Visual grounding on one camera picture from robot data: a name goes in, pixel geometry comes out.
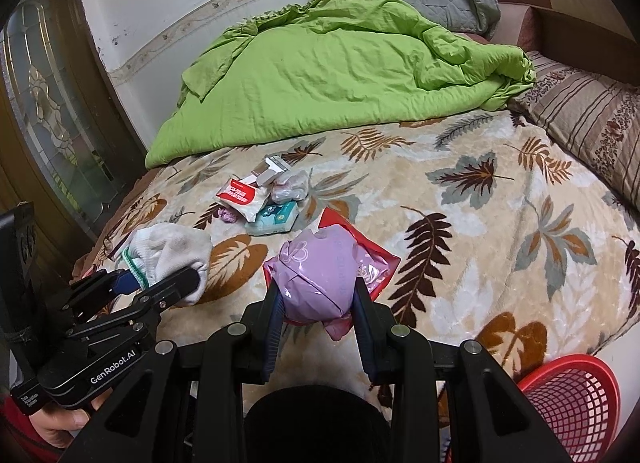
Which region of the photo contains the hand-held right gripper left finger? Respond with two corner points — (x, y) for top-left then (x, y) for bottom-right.
(60, 287), (287, 463)

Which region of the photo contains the purple plastic bag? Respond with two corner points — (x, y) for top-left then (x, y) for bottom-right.
(263, 224), (372, 342)

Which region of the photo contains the brown striped pillow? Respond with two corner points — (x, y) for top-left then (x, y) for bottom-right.
(507, 50), (640, 212)

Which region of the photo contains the red and white packet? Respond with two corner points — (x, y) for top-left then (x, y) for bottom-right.
(215, 175), (273, 222)

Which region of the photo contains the crumpled clear plastic bag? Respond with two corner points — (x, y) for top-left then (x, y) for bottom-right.
(270, 169), (311, 204)

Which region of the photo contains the leaf print blanket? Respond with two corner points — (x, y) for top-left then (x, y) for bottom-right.
(72, 110), (640, 436)

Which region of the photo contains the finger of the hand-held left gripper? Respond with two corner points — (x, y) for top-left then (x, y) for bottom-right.
(65, 268), (151, 315)
(72, 265), (202, 340)

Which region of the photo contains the red plastic bag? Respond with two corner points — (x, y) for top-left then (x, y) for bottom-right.
(262, 207), (402, 330)

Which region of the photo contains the white flat box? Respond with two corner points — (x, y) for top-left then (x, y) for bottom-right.
(252, 155), (294, 186)

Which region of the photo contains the wooden door with glass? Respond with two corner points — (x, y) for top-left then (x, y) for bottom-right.
(0, 0), (153, 269)

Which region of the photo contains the white sock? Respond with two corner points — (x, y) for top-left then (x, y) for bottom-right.
(122, 223), (213, 307)

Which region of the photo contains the green quilt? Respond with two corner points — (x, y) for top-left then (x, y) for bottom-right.
(145, 0), (537, 168)

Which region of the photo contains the teal tissue packet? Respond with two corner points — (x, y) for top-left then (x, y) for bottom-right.
(245, 202), (301, 237)

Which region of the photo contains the person's left hand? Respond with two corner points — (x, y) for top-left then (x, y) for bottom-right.
(27, 388), (113, 450)

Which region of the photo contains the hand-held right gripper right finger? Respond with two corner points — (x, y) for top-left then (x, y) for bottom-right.
(351, 277), (571, 463)

